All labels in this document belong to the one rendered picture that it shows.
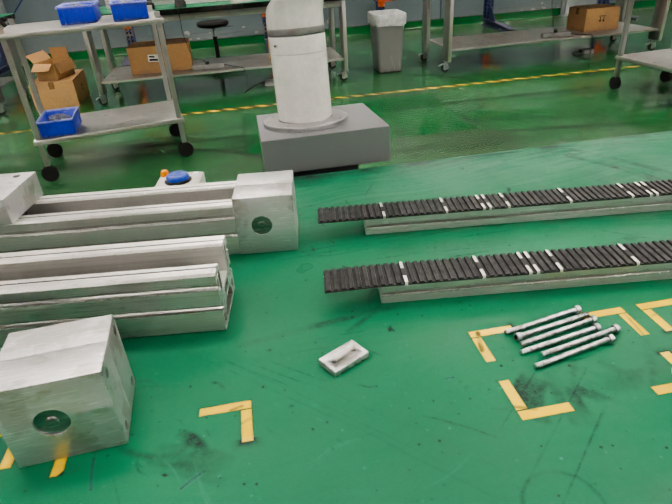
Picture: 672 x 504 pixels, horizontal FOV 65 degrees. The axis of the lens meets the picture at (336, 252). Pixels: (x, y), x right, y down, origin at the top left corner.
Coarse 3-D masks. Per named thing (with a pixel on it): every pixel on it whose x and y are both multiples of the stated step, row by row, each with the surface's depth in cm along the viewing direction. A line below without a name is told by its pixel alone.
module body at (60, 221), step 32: (96, 192) 86; (128, 192) 86; (160, 192) 85; (192, 192) 85; (224, 192) 85; (32, 224) 78; (64, 224) 79; (96, 224) 79; (128, 224) 81; (160, 224) 80; (192, 224) 80; (224, 224) 80
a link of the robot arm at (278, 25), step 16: (272, 0) 105; (288, 0) 103; (304, 0) 104; (320, 0) 106; (272, 16) 106; (288, 16) 105; (304, 16) 105; (320, 16) 108; (272, 32) 108; (288, 32) 106; (304, 32) 106; (320, 32) 109
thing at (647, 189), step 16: (512, 192) 89; (528, 192) 88; (544, 192) 88; (560, 192) 88; (576, 192) 87; (592, 192) 87; (608, 192) 86; (624, 192) 87; (640, 192) 86; (656, 192) 85; (320, 208) 88; (336, 208) 88; (352, 208) 87; (368, 208) 87; (384, 208) 87; (400, 208) 86; (416, 208) 86; (432, 208) 85; (448, 208) 85; (464, 208) 85; (480, 208) 85; (496, 208) 85
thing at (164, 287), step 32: (0, 256) 69; (32, 256) 69; (64, 256) 68; (96, 256) 68; (128, 256) 69; (160, 256) 69; (192, 256) 69; (224, 256) 70; (0, 288) 62; (32, 288) 62; (64, 288) 62; (96, 288) 62; (128, 288) 63; (160, 288) 63; (192, 288) 64; (224, 288) 68; (0, 320) 64; (32, 320) 64; (64, 320) 66; (128, 320) 65; (160, 320) 65; (192, 320) 66; (224, 320) 66
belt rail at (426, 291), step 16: (560, 272) 69; (576, 272) 69; (592, 272) 69; (608, 272) 69; (624, 272) 70; (640, 272) 71; (656, 272) 70; (384, 288) 69; (400, 288) 69; (416, 288) 69; (432, 288) 70; (448, 288) 70; (464, 288) 69; (480, 288) 69; (496, 288) 70; (512, 288) 70; (528, 288) 70; (544, 288) 70
